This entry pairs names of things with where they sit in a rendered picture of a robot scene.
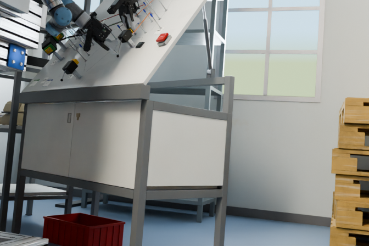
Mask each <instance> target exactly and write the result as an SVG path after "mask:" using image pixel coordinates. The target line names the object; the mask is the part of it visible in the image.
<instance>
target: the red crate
mask: <svg viewBox="0 0 369 246"><path fill-rule="evenodd" d="M43 218H44V227H43V238H48V239H49V242H50V243H54V244H57V245H61V246H122V240H123V233H124V224H125V222H123V221H118V220H113V219H107V218H104V217H99V216H94V215H89V214H84V213H73V214H62V215H51V216H44V217H43Z"/></svg>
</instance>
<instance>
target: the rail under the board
mask: <svg viewBox="0 0 369 246"><path fill-rule="evenodd" d="M149 96H150V86H149V85H144V84H135V85H121V86H105V87H90V88H76V89H67V90H52V91H37V92H22V93H20V94H19V103H23V104H42V103H76V102H109V101H127V100H149Z"/></svg>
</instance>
